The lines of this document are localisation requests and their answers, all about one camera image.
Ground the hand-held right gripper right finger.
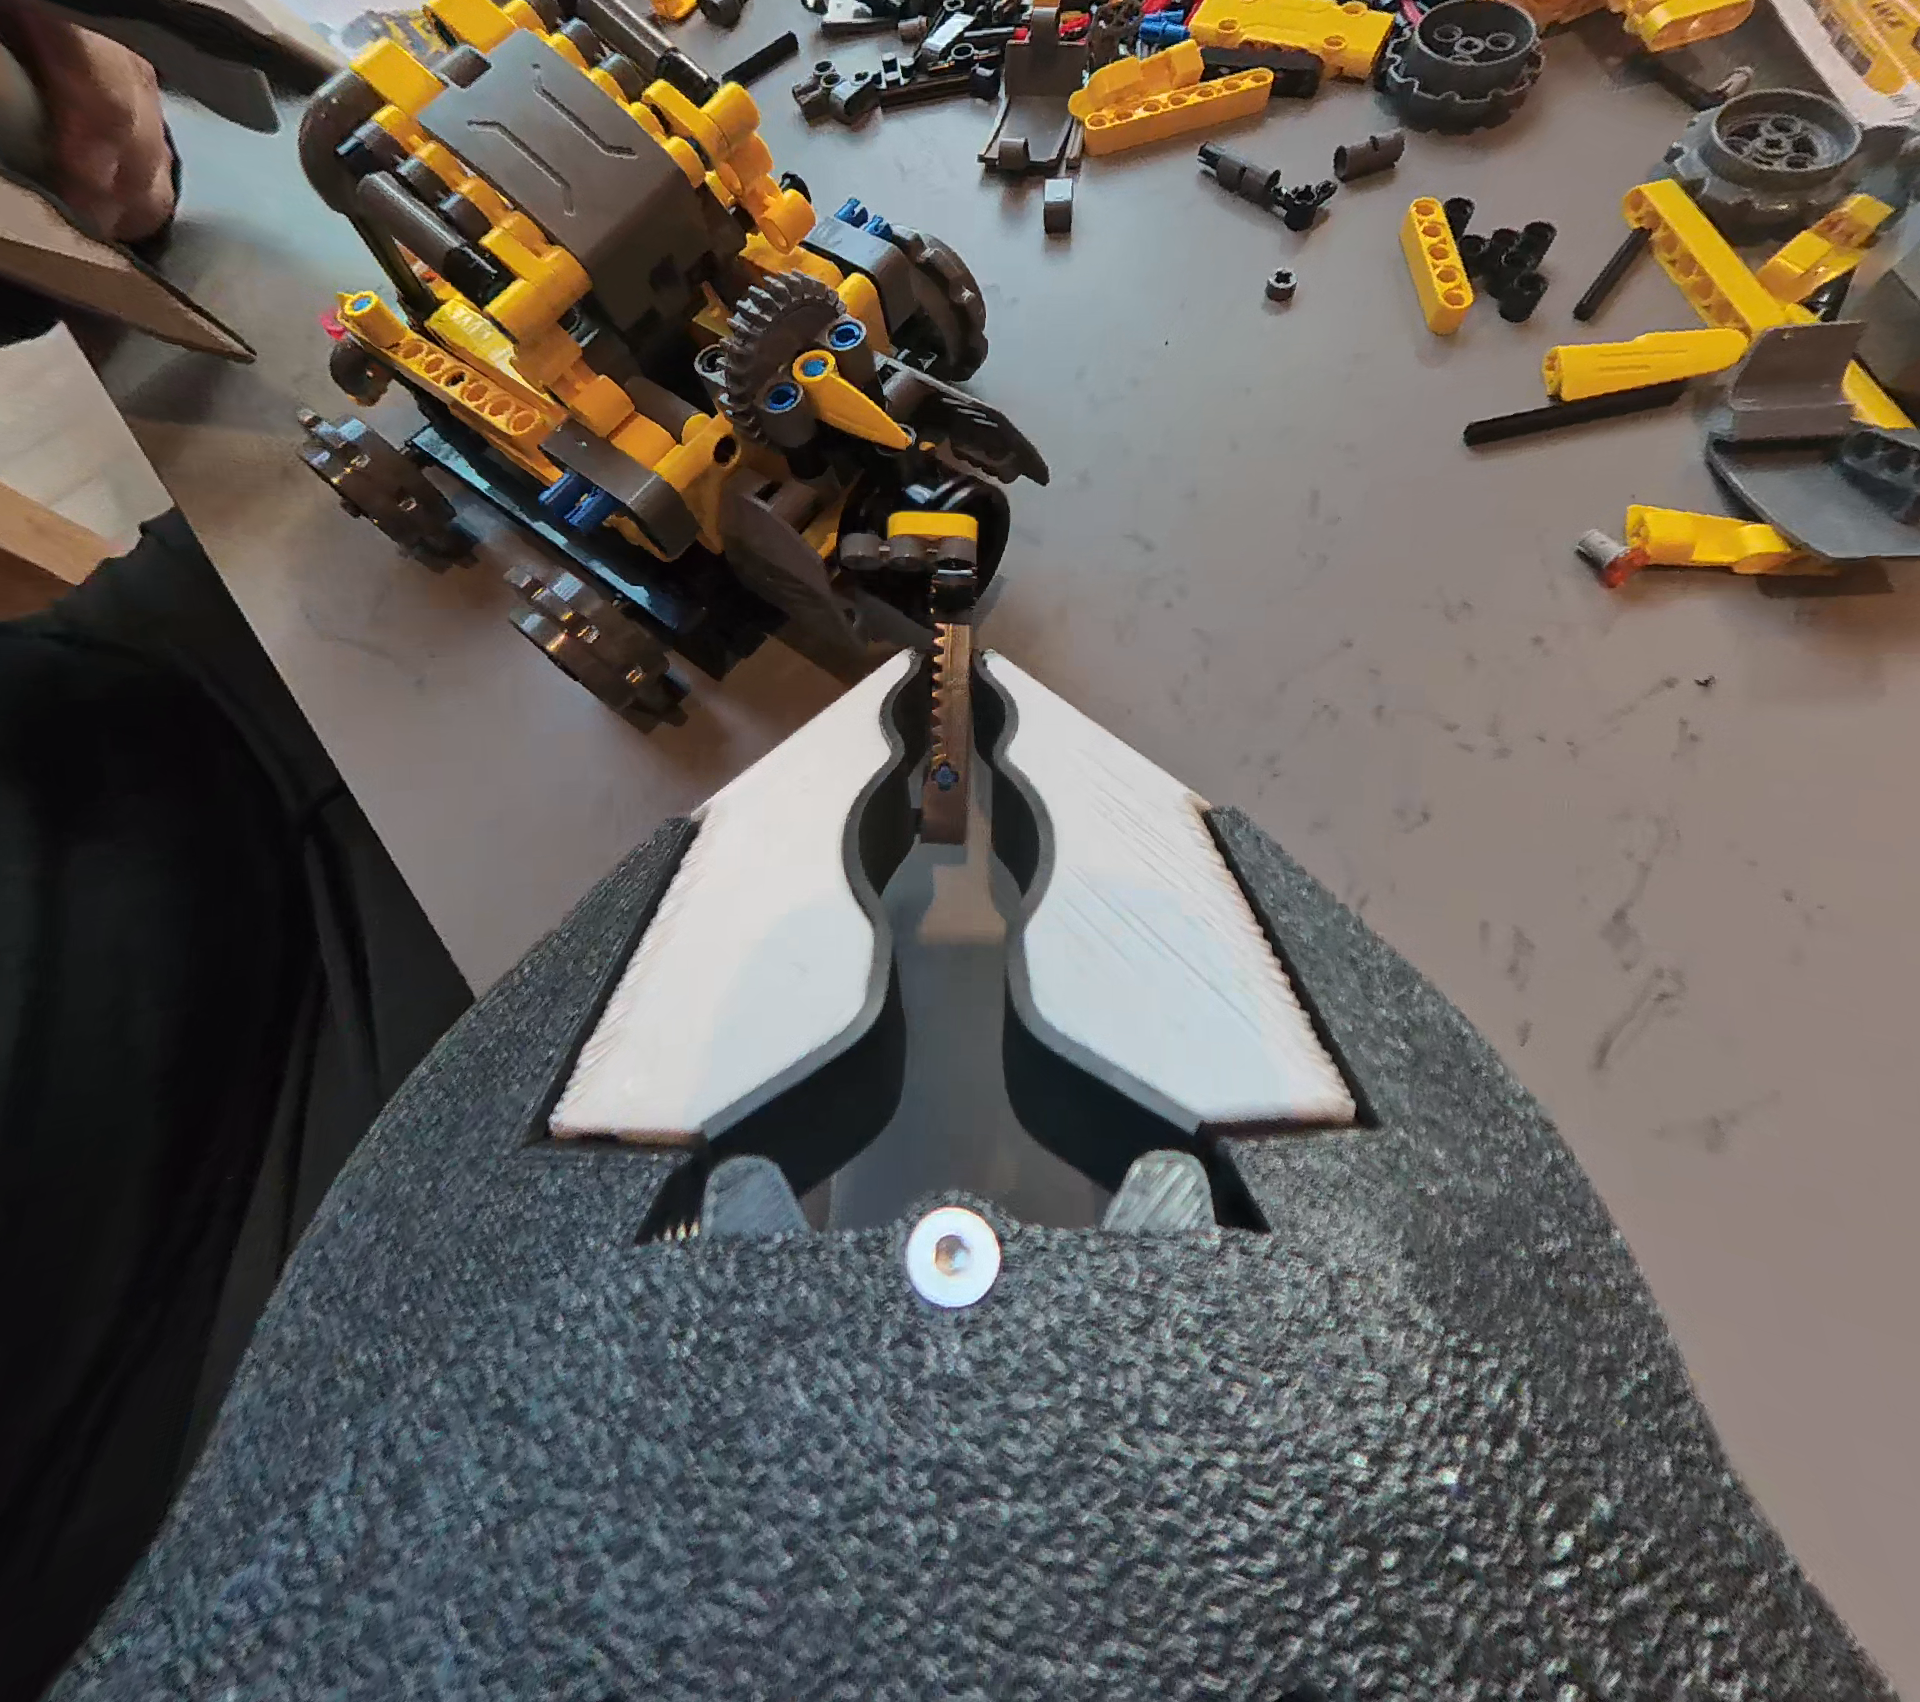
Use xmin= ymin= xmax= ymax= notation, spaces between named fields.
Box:
xmin=974 ymin=648 xmax=1360 ymax=1180

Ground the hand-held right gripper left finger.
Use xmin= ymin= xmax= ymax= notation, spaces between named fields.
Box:
xmin=546 ymin=648 xmax=920 ymax=1151

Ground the grey gear rack piece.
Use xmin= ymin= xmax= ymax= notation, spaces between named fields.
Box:
xmin=917 ymin=598 xmax=984 ymax=851

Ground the small black connector assembly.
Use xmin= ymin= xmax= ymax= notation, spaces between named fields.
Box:
xmin=836 ymin=532 xmax=978 ymax=602

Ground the yellow toy vehicle model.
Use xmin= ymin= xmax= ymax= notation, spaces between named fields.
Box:
xmin=291 ymin=0 xmax=1052 ymax=732

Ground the grey desk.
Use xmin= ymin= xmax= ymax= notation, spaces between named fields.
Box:
xmin=89 ymin=0 xmax=1920 ymax=1702

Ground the person's left hand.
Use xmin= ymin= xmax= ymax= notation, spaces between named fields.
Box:
xmin=0 ymin=0 xmax=185 ymax=247

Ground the person's black clothing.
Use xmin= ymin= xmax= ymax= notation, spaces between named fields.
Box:
xmin=0 ymin=509 xmax=474 ymax=1702

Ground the grey battery box piece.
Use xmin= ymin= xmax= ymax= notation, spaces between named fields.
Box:
xmin=1852 ymin=224 xmax=1920 ymax=433

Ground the wooden post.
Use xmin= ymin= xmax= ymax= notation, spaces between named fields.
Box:
xmin=0 ymin=478 xmax=114 ymax=625

